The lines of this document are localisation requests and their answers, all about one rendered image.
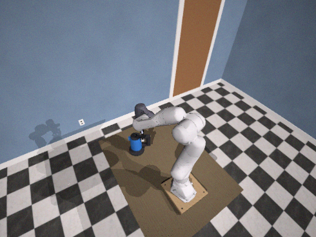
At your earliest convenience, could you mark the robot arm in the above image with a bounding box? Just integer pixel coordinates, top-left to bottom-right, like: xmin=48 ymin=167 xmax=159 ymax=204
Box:
xmin=132 ymin=103 xmax=206 ymax=203

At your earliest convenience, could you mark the black round disk with center stud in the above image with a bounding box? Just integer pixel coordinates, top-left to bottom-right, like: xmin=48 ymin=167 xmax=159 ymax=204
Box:
xmin=129 ymin=146 xmax=144 ymax=156

